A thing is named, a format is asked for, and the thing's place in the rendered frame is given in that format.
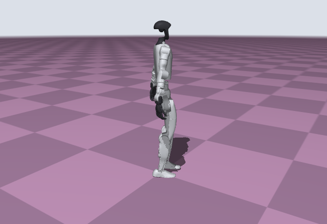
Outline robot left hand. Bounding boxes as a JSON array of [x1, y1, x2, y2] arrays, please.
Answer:
[[150, 82, 157, 101]]

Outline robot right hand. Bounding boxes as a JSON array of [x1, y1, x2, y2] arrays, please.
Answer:
[[155, 96, 167, 120]]

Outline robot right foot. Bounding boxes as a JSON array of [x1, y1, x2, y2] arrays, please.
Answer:
[[152, 169, 176, 178]]

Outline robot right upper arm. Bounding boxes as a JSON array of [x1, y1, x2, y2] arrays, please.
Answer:
[[158, 46, 171, 79]]

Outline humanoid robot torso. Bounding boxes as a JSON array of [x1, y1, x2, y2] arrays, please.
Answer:
[[153, 41, 173, 98]]

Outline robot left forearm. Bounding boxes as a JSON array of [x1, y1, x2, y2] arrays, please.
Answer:
[[150, 69, 157, 87]]

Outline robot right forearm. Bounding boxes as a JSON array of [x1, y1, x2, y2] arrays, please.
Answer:
[[154, 70, 166, 102]]

